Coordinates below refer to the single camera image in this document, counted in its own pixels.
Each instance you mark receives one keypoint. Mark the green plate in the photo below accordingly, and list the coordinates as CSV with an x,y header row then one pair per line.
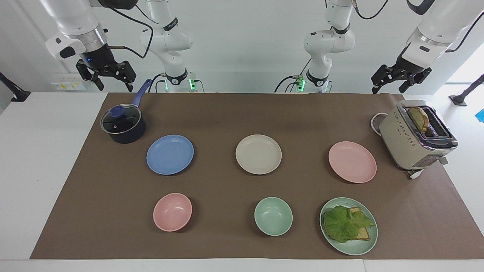
x,y
353,247

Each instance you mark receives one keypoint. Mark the black stand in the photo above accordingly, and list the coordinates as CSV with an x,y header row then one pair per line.
x,y
19,95
459,100

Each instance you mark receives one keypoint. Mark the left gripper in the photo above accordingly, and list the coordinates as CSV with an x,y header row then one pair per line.
x,y
410,64

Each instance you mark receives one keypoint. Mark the toasted bread slice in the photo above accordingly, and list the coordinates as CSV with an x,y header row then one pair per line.
x,y
419,117

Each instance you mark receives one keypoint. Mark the beige plate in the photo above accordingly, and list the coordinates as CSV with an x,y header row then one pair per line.
x,y
258,154

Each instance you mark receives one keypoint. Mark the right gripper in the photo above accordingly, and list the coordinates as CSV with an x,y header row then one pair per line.
x,y
99,56

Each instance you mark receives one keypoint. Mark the blue plate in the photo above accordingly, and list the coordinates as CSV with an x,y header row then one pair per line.
x,y
170,154

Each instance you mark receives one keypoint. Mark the green lettuce leaf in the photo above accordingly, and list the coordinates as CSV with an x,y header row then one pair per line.
x,y
342,224

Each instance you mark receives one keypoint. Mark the pink bowl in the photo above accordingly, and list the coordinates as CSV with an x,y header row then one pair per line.
x,y
172,212

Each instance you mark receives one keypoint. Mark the glass lid with blue knob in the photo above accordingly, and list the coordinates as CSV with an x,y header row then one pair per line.
x,y
120,119

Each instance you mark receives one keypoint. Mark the beige toaster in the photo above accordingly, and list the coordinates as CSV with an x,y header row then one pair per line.
x,y
404,145

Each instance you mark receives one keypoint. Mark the pink plate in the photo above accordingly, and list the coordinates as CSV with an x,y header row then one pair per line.
x,y
352,162

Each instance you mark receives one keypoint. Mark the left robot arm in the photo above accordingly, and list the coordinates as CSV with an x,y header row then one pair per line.
x,y
329,41

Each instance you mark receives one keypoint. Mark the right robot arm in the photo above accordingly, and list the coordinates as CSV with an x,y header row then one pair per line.
x,y
170,37

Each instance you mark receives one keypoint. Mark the green bowl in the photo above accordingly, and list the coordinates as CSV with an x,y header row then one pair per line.
x,y
273,216

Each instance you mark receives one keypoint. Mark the bread slice under lettuce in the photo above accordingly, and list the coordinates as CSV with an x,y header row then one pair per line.
x,y
362,234

